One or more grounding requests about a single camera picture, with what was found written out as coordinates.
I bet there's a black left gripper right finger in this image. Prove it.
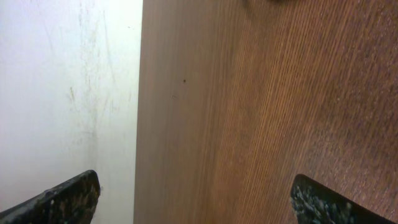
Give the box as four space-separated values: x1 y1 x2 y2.
290 174 394 224

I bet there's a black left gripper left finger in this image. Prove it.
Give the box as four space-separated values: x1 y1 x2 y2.
1 170 101 224

